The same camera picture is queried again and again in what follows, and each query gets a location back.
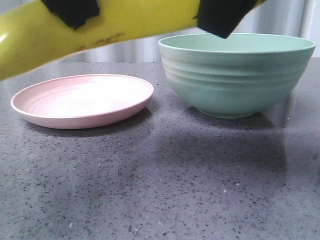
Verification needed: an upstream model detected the green ribbed bowl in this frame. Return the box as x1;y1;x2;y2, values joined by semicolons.
158;33;316;119

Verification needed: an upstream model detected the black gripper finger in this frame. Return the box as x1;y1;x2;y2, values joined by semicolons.
194;0;260;39
41;0;100;30

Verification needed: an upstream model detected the pink plate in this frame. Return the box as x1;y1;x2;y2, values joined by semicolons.
10;74;154;129

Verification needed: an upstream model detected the yellow banana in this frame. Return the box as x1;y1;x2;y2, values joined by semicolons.
0;0;266;82

